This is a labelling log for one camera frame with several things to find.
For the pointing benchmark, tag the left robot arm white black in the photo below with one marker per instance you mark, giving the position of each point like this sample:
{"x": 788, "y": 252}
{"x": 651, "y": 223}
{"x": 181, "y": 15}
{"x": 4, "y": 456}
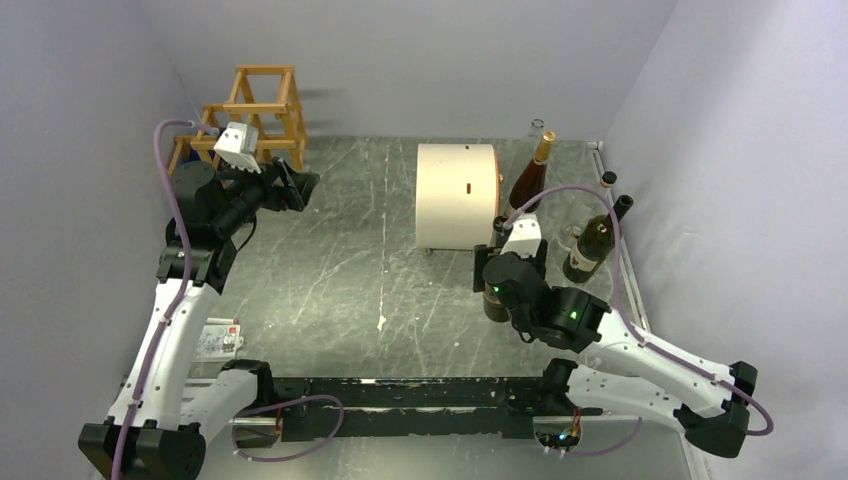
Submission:
{"x": 154, "y": 430}

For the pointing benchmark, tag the dark green bottle silver cap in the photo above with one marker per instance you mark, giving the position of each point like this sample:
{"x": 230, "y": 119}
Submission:
{"x": 492, "y": 307}

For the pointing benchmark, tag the wooden hexagonal wine rack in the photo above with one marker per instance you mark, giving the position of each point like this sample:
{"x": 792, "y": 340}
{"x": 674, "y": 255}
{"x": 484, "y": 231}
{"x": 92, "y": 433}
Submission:
{"x": 279, "y": 119}

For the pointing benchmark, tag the blue glass bottle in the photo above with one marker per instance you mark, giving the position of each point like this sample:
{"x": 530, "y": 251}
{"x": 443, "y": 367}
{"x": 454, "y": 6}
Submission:
{"x": 194, "y": 155}

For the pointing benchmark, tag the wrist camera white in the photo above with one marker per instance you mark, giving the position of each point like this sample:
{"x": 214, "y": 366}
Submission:
{"x": 525, "y": 227}
{"x": 237, "y": 145}

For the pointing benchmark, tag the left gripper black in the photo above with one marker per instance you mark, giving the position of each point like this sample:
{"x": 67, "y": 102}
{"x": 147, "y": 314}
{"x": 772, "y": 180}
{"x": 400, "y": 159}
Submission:
{"x": 296, "y": 189}

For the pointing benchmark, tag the dark bottle gold foil neck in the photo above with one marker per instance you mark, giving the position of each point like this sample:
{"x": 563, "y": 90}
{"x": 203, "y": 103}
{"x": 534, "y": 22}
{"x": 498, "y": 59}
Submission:
{"x": 532, "y": 179}

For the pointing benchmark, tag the dark green labelled wine bottle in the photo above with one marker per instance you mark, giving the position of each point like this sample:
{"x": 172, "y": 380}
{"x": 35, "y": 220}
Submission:
{"x": 594, "y": 243}

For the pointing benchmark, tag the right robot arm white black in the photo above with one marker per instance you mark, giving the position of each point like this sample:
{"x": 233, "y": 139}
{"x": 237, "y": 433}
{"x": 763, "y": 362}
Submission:
{"x": 709, "y": 402}

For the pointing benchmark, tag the cream cylindrical drum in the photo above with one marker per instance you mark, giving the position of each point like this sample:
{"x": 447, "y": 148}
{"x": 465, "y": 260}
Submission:
{"x": 456, "y": 195}

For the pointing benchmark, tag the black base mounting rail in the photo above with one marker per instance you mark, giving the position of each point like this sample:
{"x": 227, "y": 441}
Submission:
{"x": 311, "y": 408}

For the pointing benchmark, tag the white paper card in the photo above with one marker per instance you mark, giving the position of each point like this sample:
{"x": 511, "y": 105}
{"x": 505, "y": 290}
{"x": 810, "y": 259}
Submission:
{"x": 220, "y": 340}

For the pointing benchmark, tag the clear glass bottle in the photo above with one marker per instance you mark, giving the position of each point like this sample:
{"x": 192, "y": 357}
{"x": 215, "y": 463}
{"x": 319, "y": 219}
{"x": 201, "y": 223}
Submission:
{"x": 536, "y": 129}

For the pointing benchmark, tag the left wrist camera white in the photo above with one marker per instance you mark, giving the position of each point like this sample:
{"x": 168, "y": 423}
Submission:
{"x": 237, "y": 145}

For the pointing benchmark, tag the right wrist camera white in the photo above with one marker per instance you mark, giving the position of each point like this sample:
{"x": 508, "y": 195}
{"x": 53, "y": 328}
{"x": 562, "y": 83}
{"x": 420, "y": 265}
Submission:
{"x": 525, "y": 227}

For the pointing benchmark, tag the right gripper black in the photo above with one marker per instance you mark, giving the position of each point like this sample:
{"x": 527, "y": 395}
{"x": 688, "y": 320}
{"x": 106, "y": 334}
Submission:
{"x": 483, "y": 253}

